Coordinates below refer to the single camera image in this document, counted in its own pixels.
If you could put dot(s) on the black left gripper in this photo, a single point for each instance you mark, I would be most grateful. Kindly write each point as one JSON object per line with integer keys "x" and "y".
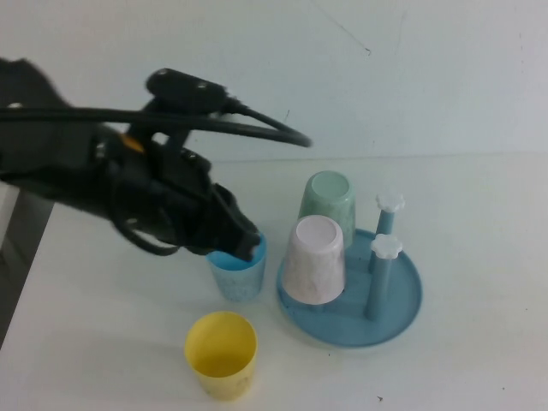
{"x": 171, "y": 201}

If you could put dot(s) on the blue cup stand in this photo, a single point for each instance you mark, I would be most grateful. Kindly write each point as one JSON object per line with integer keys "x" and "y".
{"x": 385, "y": 317}

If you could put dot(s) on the yellow cup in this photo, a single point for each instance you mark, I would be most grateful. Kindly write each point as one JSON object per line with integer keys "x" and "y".
{"x": 222, "y": 377}

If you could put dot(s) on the green speckled cup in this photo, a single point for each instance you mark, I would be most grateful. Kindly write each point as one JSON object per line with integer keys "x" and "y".
{"x": 329, "y": 192}

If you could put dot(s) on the pink speckled cup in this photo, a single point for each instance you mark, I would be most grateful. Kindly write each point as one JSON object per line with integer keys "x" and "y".
{"x": 314, "y": 265}

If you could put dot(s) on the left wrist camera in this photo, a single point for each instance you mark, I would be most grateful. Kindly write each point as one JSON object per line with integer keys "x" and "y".
{"x": 184, "y": 90}

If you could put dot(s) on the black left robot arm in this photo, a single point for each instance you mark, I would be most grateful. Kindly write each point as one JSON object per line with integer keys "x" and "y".
{"x": 43, "y": 171}

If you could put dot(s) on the blue speckled cup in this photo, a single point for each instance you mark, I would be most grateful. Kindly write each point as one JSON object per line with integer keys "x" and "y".
{"x": 237, "y": 282}

